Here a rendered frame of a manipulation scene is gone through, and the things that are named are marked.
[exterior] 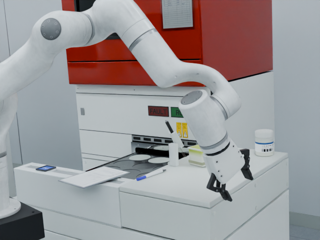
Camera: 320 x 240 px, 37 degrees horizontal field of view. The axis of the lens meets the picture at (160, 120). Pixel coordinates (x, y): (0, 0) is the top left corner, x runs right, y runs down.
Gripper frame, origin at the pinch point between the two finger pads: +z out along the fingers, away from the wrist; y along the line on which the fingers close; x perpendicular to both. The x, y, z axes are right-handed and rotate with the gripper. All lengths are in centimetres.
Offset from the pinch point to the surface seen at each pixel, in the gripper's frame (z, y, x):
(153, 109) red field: 7, -28, -89
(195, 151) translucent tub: 6.8, -12.3, -38.0
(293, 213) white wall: 165, -103, -129
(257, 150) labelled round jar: 22, -33, -32
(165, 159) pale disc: 23, -15, -74
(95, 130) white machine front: 13, -9, -125
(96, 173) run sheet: -4, 19, -55
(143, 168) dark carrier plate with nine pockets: 16, -2, -70
